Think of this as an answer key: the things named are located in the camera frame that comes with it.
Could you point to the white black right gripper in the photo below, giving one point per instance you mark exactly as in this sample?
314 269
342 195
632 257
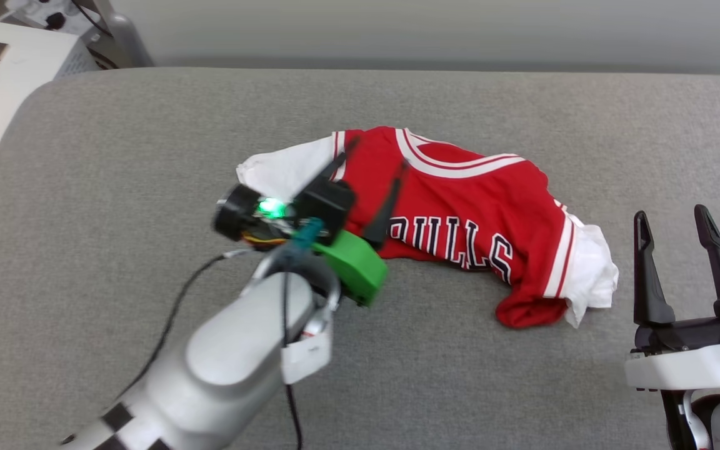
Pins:
691 365

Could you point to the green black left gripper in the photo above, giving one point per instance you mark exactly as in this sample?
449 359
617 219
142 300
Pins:
354 265

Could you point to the red white Bulls jersey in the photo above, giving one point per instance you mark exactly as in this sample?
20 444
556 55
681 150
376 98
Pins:
479 200

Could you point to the grey fabric sofa cushion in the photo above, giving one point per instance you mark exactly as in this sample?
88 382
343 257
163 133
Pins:
116 175

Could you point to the white box-shaped appliance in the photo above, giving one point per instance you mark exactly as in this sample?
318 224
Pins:
22 75

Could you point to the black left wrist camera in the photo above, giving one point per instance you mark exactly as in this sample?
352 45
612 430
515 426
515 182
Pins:
325 206

